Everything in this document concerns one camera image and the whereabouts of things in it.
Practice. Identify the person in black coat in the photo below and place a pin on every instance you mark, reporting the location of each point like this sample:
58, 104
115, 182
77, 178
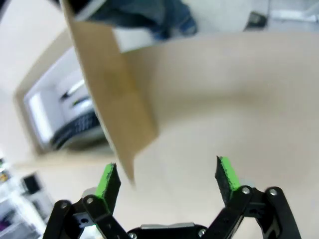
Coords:
149, 15

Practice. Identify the brown cardboard shipping box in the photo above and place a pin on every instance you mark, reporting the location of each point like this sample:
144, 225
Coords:
112, 87

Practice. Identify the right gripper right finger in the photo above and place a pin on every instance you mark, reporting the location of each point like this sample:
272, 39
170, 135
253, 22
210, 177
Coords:
229, 184

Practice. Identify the white gift set box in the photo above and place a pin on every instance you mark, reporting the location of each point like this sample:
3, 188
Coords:
74, 119

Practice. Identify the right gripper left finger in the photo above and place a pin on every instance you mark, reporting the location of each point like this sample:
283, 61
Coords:
109, 189

